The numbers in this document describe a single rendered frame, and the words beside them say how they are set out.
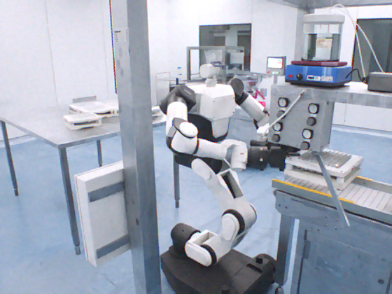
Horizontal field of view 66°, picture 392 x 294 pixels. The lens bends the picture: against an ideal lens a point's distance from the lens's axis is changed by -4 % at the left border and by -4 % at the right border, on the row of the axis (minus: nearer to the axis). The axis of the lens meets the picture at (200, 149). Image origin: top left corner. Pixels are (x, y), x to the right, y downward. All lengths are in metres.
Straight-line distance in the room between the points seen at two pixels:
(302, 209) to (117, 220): 0.77
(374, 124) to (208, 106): 5.07
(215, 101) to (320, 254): 0.85
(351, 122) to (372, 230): 5.19
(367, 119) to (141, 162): 5.77
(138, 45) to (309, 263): 1.17
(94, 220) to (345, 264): 1.02
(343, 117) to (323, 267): 5.09
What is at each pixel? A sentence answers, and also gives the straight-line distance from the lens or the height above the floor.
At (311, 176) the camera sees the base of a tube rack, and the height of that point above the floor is 0.98.
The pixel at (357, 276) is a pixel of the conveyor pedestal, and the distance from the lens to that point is 1.47.
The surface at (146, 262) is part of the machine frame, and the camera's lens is 0.94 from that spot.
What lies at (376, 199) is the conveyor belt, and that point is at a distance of 1.43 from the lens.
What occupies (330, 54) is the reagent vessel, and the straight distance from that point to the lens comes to 1.26.
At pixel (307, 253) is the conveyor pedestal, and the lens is 1.51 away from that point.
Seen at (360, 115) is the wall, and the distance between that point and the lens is 6.36.
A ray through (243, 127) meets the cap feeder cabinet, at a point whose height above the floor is 0.53.
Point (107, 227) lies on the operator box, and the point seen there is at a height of 1.00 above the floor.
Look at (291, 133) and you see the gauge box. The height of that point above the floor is 1.15.
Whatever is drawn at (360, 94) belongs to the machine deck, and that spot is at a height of 1.32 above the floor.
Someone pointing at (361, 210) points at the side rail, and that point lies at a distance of 1.27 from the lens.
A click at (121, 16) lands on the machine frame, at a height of 1.53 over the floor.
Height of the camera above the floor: 1.46
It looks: 18 degrees down
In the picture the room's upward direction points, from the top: straight up
